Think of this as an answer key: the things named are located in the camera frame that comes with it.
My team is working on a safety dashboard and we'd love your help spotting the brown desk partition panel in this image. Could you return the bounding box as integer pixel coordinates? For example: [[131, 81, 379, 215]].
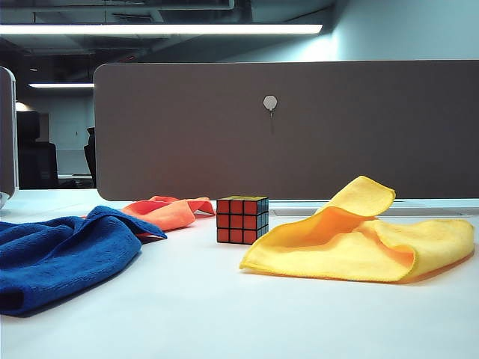
[[92, 59, 479, 202]]

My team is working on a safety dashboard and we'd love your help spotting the yellow microfiber rag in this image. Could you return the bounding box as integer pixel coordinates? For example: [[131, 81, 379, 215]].
[[239, 175, 475, 284]]

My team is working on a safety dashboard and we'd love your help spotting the orange microfiber rag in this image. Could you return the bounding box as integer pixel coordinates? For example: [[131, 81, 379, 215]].
[[121, 195, 217, 240]]

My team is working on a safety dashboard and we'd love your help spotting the long ceiling light strip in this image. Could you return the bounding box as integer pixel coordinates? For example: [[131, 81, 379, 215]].
[[0, 24, 323, 36]]

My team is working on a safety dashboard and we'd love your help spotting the dark chair backrest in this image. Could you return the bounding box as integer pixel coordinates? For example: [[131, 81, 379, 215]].
[[83, 126, 97, 188]]

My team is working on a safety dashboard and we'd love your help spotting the short ceiling light strip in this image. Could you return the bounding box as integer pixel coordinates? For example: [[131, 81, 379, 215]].
[[28, 82, 95, 89]]

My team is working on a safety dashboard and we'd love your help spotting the black office chair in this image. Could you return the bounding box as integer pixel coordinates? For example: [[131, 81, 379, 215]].
[[16, 111, 59, 190]]

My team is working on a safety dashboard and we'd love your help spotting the Rubik's cube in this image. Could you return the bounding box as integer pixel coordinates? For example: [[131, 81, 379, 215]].
[[216, 195, 270, 245]]

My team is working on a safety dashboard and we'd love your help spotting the blue microfiber rag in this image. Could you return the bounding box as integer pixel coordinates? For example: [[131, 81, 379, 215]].
[[0, 205, 168, 318]]

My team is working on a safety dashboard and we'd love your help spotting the white round adhesive hook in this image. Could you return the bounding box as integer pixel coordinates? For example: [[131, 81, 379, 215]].
[[263, 95, 278, 135]]

